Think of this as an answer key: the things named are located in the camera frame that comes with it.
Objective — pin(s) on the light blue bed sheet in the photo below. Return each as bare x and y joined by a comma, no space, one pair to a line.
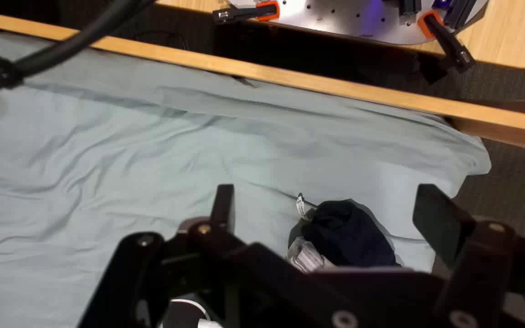
122,170

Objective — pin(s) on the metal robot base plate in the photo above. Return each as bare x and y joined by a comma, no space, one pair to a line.
347,19

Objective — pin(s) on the navy blue garment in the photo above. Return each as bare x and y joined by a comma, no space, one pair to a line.
350,234

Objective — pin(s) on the wooden bed frame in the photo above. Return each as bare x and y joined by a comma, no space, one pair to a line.
310,79

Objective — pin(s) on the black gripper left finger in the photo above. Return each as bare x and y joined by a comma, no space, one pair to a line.
135,274

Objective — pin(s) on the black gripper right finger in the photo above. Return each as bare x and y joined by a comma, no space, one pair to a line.
474,261

